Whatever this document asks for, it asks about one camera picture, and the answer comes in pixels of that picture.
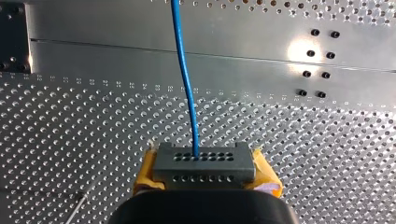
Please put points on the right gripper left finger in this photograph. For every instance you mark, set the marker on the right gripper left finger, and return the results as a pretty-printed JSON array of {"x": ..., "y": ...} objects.
[{"x": 145, "y": 177}]

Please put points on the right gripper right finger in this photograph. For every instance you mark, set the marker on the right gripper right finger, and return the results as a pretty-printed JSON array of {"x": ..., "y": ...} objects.
[{"x": 265, "y": 177}]

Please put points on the metal post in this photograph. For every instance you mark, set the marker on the metal post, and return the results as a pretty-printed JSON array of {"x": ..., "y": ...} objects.
[{"x": 79, "y": 205}]

